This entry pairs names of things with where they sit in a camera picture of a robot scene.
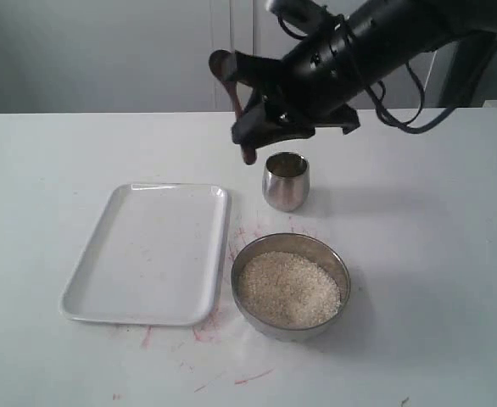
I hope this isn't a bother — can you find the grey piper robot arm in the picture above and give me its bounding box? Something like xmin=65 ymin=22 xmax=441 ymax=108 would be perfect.
xmin=212 ymin=1 xmax=497 ymax=149

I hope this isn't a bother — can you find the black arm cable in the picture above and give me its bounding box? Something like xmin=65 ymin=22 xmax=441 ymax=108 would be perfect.
xmin=273 ymin=0 xmax=457 ymax=135

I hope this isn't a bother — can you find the steel bowl of rice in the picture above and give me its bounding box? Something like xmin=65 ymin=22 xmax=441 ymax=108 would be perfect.
xmin=231 ymin=232 xmax=351 ymax=342

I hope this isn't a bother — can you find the small steel cup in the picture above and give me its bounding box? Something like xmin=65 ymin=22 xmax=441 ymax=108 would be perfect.
xmin=262 ymin=152 xmax=310 ymax=212

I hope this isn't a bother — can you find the brown wooden spoon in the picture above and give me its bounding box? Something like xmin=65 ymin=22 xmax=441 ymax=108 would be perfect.
xmin=208 ymin=49 xmax=257 ymax=165

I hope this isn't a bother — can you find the white rectangular tray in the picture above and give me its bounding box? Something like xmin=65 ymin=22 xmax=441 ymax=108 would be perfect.
xmin=60 ymin=183 xmax=230 ymax=326

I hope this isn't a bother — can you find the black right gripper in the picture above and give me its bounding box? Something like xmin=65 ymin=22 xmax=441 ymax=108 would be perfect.
xmin=219 ymin=31 xmax=361 ymax=149

